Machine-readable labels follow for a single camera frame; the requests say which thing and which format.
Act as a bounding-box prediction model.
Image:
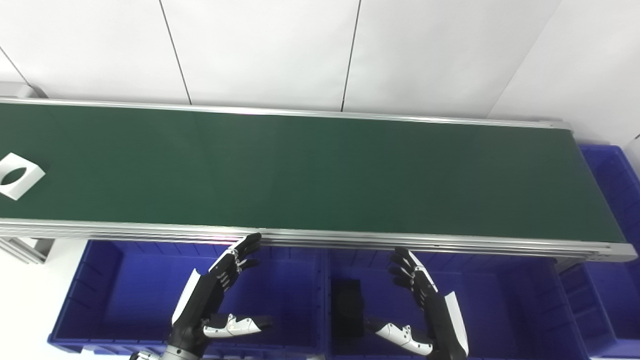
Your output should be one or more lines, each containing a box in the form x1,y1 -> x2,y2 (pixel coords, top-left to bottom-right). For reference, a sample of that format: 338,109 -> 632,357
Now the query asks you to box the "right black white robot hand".
365,246 -> 470,360

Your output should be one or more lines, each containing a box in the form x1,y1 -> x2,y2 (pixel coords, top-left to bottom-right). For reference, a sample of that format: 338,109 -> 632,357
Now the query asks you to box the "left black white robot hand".
169,232 -> 275,358

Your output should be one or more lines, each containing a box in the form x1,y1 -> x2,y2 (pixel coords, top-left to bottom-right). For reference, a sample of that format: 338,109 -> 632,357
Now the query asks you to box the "white square part round hole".
0,152 -> 46,201

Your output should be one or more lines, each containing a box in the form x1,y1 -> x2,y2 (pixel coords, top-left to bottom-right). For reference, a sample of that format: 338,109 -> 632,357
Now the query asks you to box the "blue plastic bin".
47,239 -> 327,358
559,144 -> 640,358
324,247 -> 590,360

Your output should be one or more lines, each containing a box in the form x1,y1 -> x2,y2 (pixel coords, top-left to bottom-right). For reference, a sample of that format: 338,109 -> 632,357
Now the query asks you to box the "black block part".
330,278 -> 366,339

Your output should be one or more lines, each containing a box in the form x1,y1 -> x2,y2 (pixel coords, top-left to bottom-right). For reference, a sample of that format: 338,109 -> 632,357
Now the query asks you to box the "aluminium conveyor support leg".
0,237 -> 55,265

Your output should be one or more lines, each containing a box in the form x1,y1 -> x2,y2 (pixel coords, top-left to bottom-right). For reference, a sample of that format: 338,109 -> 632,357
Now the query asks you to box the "grey conveyor end housing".
0,82 -> 49,100

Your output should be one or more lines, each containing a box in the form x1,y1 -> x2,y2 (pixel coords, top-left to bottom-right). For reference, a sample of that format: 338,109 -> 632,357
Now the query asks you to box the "green conveyor belt aluminium frame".
0,97 -> 639,264

